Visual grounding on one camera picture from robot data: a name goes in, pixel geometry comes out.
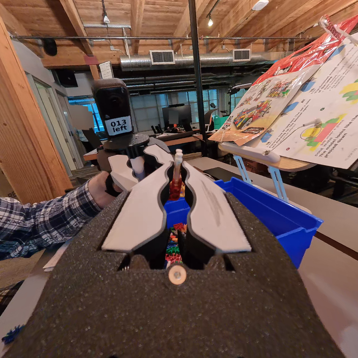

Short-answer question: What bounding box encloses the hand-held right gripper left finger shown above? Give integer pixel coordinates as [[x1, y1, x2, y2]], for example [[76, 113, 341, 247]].
[[101, 162, 173, 253]]

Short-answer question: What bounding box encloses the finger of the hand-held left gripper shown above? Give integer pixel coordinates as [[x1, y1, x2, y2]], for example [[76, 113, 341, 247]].
[[108, 154, 140, 192], [144, 144, 174, 169]]

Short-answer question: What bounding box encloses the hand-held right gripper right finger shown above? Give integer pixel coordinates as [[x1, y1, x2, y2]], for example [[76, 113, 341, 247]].
[[183, 162, 253, 255]]

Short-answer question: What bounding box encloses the red yellow toy construction piece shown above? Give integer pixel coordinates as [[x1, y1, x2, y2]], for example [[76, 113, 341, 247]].
[[169, 148, 186, 201]]

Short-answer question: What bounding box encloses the person's left forearm plaid sleeve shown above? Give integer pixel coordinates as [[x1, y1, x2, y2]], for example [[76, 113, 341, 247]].
[[0, 181, 105, 261]]

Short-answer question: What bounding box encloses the person's left hand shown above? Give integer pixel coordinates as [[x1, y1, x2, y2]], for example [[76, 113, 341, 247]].
[[87, 170, 125, 210]]

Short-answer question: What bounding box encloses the black computer monitor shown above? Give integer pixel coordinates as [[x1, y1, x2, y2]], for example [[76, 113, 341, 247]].
[[162, 104, 193, 130]]

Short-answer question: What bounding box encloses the black flat tablet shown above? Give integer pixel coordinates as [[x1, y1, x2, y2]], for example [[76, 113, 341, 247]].
[[204, 166, 242, 183]]

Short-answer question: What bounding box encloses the pile of colourful toy pieces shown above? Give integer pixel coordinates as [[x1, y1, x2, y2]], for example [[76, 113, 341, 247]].
[[165, 222, 188, 267]]

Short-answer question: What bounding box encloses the blue plastic bin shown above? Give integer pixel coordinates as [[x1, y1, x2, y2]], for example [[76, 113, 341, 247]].
[[164, 177, 324, 268]]

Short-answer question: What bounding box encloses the white air vent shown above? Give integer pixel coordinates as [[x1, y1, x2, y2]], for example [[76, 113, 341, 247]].
[[232, 48, 252, 62], [150, 49, 175, 65]]

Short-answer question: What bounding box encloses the tilted board stand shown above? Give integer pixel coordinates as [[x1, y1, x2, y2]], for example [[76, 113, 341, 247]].
[[218, 141, 317, 203]]

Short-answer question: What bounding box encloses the black metal pole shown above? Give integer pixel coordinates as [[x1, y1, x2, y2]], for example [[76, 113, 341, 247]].
[[188, 0, 208, 158]]

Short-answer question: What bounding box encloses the paper sheet on table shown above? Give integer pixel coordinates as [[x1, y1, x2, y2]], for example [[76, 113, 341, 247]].
[[42, 237, 74, 273]]

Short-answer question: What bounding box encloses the colourful toy package bag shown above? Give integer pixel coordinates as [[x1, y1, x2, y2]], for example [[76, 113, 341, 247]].
[[208, 14, 358, 147]]

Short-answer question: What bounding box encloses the small blue toy piece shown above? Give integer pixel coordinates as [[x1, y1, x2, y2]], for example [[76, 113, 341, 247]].
[[1, 324, 24, 344]]

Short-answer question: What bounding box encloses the wooden post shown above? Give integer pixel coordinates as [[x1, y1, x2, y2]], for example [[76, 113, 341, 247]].
[[0, 17, 74, 205]]

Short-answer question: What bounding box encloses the silver ventilation duct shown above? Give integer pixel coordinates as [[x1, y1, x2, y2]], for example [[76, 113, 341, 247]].
[[120, 51, 281, 71]]

